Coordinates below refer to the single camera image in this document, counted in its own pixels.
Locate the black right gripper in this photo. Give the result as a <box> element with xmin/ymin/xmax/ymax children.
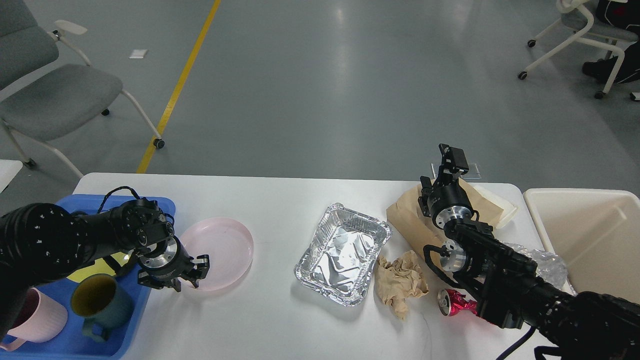
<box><xmin>418</xmin><ymin>144</ymin><xmax>475</xmax><ymax>231</ymax></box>

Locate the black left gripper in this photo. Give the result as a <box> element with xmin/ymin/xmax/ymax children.
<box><xmin>137</xmin><ymin>237</ymin><xmax>211</xmax><ymax>293</ymax></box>

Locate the pink plate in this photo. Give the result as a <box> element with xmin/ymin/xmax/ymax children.
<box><xmin>179</xmin><ymin>217</ymin><xmax>254</xmax><ymax>292</ymax></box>

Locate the dark green mug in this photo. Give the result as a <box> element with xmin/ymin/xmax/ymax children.
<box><xmin>70</xmin><ymin>273</ymin><xmax>135</xmax><ymax>343</ymax></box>

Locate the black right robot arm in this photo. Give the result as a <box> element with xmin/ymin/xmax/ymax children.
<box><xmin>417</xmin><ymin>143</ymin><xmax>640</xmax><ymax>360</ymax></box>

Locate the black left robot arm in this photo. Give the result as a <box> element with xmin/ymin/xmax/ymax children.
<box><xmin>0</xmin><ymin>190</ymin><xmax>211</xmax><ymax>337</ymax></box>

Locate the clear floor socket cover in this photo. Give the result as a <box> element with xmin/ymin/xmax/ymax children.
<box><xmin>430</xmin><ymin>162</ymin><xmax>483</xmax><ymax>182</ymax></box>

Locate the brown paper bag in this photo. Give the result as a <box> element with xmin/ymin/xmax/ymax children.
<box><xmin>386</xmin><ymin>179</ymin><xmax>502</xmax><ymax>259</ymax></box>

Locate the yellow plate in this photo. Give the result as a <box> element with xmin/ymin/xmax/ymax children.
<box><xmin>66</xmin><ymin>250</ymin><xmax>137</xmax><ymax>283</ymax></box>

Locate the white foam container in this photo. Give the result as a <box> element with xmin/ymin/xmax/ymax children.
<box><xmin>471</xmin><ymin>184</ymin><xmax>519</xmax><ymax>229</ymax></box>

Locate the crumpled brown paper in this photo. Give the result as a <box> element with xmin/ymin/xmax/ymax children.
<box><xmin>374</xmin><ymin>250</ymin><xmax>430</xmax><ymax>321</ymax></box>

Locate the blue plastic tray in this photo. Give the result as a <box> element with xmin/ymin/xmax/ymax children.
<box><xmin>0</xmin><ymin>194</ymin><xmax>176</xmax><ymax>360</ymax></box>

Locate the crushed red can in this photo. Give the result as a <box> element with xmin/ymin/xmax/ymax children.
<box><xmin>438</xmin><ymin>288</ymin><xmax>478</xmax><ymax>317</ymax></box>

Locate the pink ribbed mug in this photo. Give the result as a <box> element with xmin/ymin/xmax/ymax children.
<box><xmin>0</xmin><ymin>287</ymin><xmax>68</xmax><ymax>352</ymax></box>

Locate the crumpled foil and plastic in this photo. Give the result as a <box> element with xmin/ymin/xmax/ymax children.
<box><xmin>504</xmin><ymin>243</ymin><xmax>578</xmax><ymax>296</ymax></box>

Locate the aluminium foil tray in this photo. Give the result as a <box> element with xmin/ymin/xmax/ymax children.
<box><xmin>294</xmin><ymin>202</ymin><xmax>393</xmax><ymax>307</ymax></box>

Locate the beige plastic bin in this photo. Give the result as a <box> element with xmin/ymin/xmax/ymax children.
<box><xmin>523</xmin><ymin>187</ymin><xmax>640</xmax><ymax>303</ymax></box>

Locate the white table corner at left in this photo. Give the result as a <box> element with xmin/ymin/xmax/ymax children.
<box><xmin>0</xmin><ymin>159</ymin><xmax>24</xmax><ymax>193</ymax></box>

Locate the white wheeled chair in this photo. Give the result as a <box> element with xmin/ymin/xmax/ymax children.
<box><xmin>518</xmin><ymin>0</ymin><xmax>639</xmax><ymax>100</ymax></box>

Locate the white paper scrap on floor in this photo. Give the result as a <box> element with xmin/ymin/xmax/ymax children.
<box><xmin>128</xmin><ymin>48</ymin><xmax>149</xmax><ymax>60</ymax></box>

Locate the grey office chair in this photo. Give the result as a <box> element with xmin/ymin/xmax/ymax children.
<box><xmin>0</xmin><ymin>0</ymin><xmax>165</xmax><ymax>178</ymax></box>

